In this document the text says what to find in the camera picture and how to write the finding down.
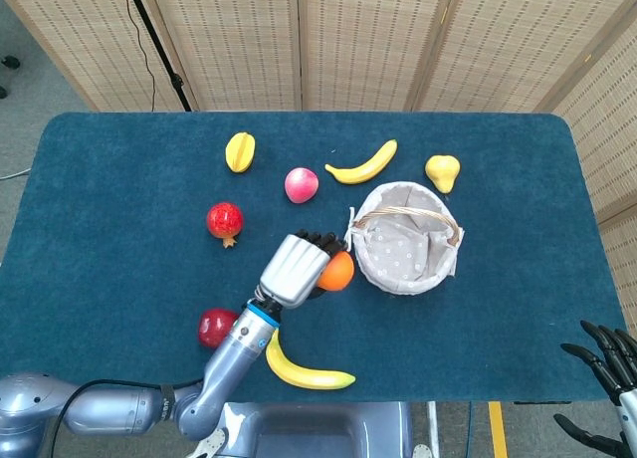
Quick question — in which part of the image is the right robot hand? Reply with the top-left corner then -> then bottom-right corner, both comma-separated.
552,320 -> 637,458

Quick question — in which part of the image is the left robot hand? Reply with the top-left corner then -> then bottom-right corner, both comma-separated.
255,229 -> 350,310

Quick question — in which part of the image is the orange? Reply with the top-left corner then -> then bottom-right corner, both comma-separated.
317,251 -> 356,293

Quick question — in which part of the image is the cloth-lined wicker basket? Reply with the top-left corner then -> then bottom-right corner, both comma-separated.
341,180 -> 466,296

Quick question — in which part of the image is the pink peach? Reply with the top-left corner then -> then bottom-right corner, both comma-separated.
284,166 -> 320,204

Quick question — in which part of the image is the red pomegranate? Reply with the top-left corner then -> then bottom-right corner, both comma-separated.
206,201 -> 246,249

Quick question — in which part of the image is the dark red apple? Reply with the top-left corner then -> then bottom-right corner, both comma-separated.
198,308 -> 240,349

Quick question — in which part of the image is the large yellow banana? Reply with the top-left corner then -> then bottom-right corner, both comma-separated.
265,327 -> 357,391

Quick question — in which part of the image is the small yellow banana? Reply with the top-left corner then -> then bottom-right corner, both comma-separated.
324,138 -> 399,185

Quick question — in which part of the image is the yellow starfruit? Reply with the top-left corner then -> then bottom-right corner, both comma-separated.
224,131 -> 257,174

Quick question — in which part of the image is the robot torso base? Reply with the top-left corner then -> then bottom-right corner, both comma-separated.
191,401 -> 435,458

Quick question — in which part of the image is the yellow pear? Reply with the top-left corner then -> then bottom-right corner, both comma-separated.
424,154 -> 461,195

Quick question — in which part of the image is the blue table mat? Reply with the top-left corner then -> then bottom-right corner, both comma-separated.
0,111 -> 629,405

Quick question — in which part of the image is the black tripod stand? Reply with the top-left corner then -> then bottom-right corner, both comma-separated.
121,0 -> 193,113

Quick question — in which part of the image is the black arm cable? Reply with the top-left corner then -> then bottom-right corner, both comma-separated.
51,377 -> 204,458

